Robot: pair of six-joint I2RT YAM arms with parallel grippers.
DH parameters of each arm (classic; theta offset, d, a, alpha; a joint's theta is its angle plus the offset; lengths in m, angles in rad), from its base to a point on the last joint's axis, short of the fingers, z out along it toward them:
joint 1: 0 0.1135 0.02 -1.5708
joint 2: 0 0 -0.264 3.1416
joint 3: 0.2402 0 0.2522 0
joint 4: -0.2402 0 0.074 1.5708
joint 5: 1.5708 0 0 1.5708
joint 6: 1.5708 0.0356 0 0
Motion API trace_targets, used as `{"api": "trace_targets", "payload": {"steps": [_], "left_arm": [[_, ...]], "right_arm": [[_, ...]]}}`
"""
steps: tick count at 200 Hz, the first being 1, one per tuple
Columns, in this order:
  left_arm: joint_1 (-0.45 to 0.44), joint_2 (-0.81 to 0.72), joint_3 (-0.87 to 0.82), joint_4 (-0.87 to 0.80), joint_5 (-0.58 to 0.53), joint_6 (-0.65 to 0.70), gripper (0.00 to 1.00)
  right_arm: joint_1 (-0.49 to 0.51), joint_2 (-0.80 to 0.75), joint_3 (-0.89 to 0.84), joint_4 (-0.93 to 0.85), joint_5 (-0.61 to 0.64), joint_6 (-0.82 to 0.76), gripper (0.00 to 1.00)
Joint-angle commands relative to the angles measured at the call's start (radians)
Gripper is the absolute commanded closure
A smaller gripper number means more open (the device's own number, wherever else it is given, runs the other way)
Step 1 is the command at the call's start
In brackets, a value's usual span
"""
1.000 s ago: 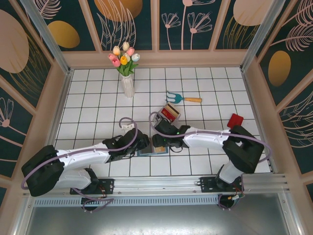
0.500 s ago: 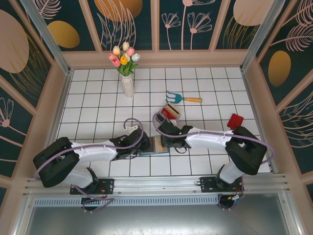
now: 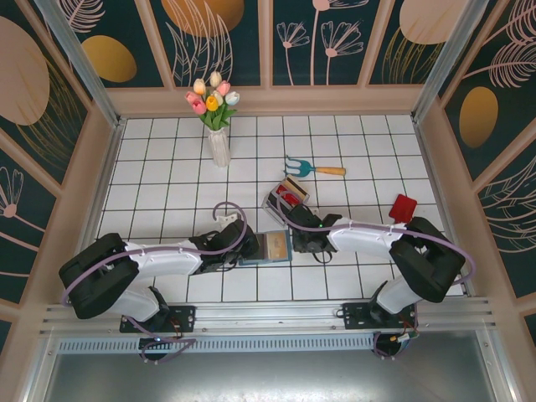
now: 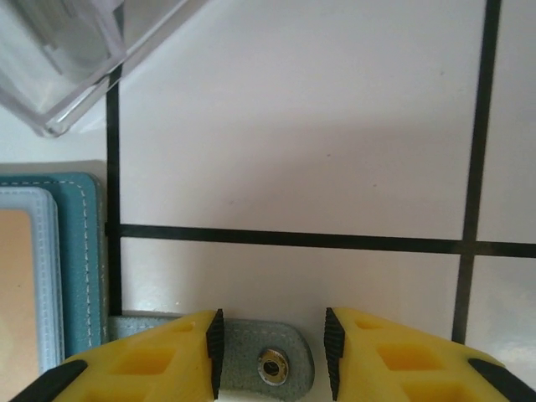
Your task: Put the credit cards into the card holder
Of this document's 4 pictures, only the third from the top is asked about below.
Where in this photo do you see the gold beige credit card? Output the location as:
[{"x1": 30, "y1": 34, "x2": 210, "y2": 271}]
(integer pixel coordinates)
[{"x1": 267, "y1": 233, "x2": 291, "y2": 260}]

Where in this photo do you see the blue box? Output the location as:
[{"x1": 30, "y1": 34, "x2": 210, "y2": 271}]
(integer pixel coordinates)
[{"x1": 238, "y1": 229, "x2": 292, "y2": 267}]

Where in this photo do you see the clear acrylic card box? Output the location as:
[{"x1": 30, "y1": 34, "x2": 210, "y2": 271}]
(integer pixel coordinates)
[{"x1": 261, "y1": 175, "x2": 312, "y2": 221}]

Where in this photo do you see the beige card with dark stripe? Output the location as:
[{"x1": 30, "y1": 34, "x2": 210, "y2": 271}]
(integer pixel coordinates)
[{"x1": 282, "y1": 177, "x2": 310, "y2": 200}]

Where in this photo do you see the white ribbed vase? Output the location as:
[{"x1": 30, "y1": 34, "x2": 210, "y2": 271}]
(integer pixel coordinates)
[{"x1": 208, "y1": 128, "x2": 232, "y2": 168}]

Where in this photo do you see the red toy shovel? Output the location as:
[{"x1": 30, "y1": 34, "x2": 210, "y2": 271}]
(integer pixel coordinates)
[{"x1": 389, "y1": 193, "x2": 419, "y2": 223}]

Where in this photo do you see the grey metal sheet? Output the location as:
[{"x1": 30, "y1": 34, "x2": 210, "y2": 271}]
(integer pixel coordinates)
[{"x1": 24, "y1": 330, "x2": 516, "y2": 402}]

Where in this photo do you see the artificial tulip bouquet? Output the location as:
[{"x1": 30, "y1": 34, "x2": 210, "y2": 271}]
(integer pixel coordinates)
[{"x1": 185, "y1": 70, "x2": 240, "y2": 131}]

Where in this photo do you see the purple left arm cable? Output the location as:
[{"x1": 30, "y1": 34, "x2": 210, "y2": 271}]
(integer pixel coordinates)
[{"x1": 61, "y1": 200, "x2": 248, "y2": 364}]

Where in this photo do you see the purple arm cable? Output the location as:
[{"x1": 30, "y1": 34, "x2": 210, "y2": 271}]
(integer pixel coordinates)
[
  {"x1": 276, "y1": 190, "x2": 477, "y2": 361},
  {"x1": 61, "y1": 200, "x2": 248, "y2": 364}
]

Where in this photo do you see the aluminium mounting rail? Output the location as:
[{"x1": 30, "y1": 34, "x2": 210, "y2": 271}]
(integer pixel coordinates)
[{"x1": 39, "y1": 296, "x2": 497, "y2": 336}]

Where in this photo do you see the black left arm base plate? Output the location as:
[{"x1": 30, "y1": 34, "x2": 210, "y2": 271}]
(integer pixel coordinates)
[{"x1": 119, "y1": 304, "x2": 198, "y2": 334}]

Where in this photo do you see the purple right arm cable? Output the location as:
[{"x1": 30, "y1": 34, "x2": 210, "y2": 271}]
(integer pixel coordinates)
[{"x1": 276, "y1": 190, "x2": 477, "y2": 361}]

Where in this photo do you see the teal hand rake wooden handle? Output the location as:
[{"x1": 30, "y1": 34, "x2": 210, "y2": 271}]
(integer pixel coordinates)
[{"x1": 282, "y1": 155, "x2": 348, "y2": 178}]

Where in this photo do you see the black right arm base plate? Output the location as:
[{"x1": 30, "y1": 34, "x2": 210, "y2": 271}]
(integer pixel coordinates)
[{"x1": 342, "y1": 301, "x2": 420, "y2": 332}]

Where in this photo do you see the grey slotted cable duct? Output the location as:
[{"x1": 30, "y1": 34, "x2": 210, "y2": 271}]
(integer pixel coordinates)
[{"x1": 56, "y1": 332, "x2": 380, "y2": 353}]

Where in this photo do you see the aluminium frame post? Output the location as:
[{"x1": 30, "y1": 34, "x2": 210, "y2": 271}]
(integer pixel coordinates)
[
  {"x1": 410, "y1": 0, "x2": 491, "y2": 125},
  {"x1": 35, "y1": 0, "x2": 126, "y2": 129}
]

